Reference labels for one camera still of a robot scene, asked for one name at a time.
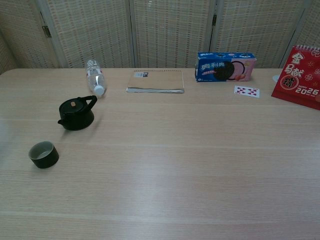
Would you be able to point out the black ceramic teapot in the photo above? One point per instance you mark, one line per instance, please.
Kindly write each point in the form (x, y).
(75, 117)

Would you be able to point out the clear plastic water bottle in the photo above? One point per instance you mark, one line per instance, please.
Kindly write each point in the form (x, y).
(96, 78)

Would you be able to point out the black teacup with pale inside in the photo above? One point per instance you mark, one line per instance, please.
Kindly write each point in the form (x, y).
(47, 160)

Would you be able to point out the brown spiral notebook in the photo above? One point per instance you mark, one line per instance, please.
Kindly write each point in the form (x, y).
(156, 81)

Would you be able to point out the blue pink cookie box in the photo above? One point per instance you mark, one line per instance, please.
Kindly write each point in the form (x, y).
(215, 67)

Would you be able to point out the woven bamboo folding screen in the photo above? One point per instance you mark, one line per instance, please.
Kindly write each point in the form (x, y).
(170, 32)

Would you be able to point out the playing card with red hearts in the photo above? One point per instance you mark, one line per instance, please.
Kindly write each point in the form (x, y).
(247, 91)

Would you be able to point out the red 2026 desk calendar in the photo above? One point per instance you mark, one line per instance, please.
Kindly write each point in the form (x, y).
(300, 77)

